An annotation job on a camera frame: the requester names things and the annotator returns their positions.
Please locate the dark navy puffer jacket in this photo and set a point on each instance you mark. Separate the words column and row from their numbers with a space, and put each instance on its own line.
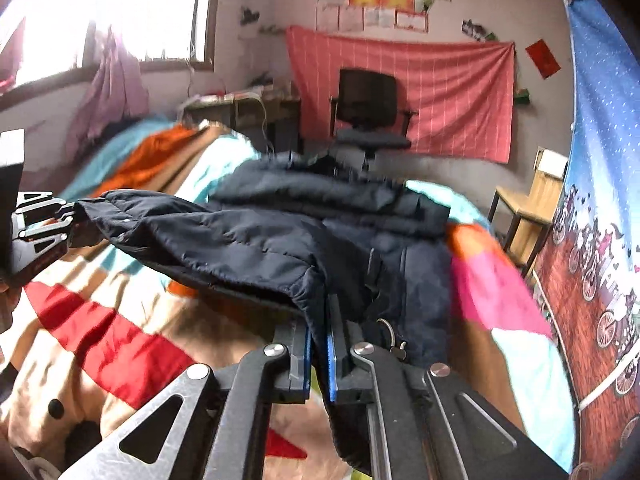
column 298, row 231

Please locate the black office chair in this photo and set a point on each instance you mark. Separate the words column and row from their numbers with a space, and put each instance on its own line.
column 365, row 114

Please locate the paper certificates on wall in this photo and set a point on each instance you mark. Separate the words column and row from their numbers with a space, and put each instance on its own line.
column 360, row 15

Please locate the wooden desk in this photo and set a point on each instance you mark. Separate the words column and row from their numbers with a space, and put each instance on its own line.
column 269, row 117

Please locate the colourful striped bed quilt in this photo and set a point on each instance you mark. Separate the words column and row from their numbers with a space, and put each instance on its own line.
column 97, row 335

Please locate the pink checked wall cloth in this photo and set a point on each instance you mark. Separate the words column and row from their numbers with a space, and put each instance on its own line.
column 462, row 94

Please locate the red diamond paper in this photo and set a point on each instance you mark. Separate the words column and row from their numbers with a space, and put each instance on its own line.
column 543, row 58

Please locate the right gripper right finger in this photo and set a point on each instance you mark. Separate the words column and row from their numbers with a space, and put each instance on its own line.
column 425, row 424

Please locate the pink hanging garment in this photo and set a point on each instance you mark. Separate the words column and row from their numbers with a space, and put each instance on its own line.
column 116, row 92

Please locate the wooden chair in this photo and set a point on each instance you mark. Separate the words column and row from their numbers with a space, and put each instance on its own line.
column 532, row 213

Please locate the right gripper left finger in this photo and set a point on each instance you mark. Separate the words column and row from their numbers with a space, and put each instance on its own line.
column 208, row 424

